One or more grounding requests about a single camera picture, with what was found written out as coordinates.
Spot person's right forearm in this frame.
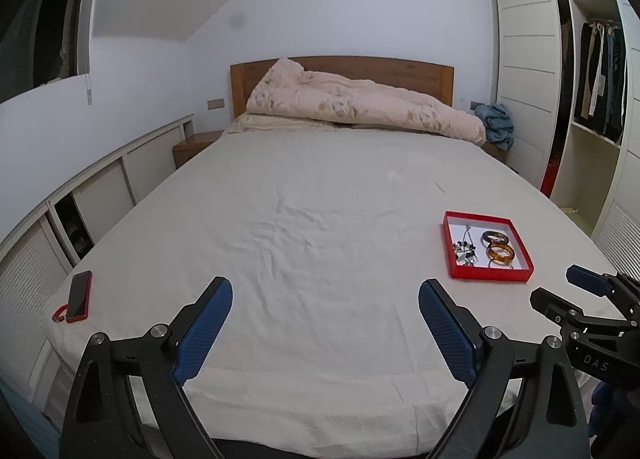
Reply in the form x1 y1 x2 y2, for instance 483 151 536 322
590 381 640 459

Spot low white wall cabinet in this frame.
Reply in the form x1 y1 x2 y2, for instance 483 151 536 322
0 113 196 405

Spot beige pillow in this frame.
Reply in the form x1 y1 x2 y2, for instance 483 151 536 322
226 112 346 135

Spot hanging clothes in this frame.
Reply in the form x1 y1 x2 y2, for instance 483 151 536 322
560 19 628 145

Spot white wardrobe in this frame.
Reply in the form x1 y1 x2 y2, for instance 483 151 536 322
485 0 640 285

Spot wooden nightstand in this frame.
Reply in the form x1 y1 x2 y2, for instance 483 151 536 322
172 130 226 170
482 142 511 165

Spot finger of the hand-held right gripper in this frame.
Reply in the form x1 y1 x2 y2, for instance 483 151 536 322
566 265 640 310
530 287 627 336

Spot phone in red case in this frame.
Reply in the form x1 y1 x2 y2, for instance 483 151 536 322
66 270 93 324

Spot wooden headboard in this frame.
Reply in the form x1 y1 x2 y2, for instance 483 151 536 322
230 56 455 120

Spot brown and blue stone bracelet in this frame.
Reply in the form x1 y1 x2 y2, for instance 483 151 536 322
452 239 478 267

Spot blue crumpled cloth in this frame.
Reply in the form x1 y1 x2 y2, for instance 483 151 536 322
474 102 516 151

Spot amber orange bangle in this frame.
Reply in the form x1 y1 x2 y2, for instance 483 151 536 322
486 243 516 264

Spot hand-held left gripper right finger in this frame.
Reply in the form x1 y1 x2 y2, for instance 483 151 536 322
418 279 592 459

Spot red jewelry box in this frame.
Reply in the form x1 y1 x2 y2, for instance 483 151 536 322
441 210 535 283

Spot pink floral duvet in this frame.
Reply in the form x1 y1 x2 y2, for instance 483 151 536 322
245 58 487 144

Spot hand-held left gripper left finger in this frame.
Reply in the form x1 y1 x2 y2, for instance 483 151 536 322
62 276 234 459

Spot red fire extinguisher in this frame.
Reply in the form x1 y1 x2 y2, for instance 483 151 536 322
540 154 560 197

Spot dark window opening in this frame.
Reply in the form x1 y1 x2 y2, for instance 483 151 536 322
0 0 108 105

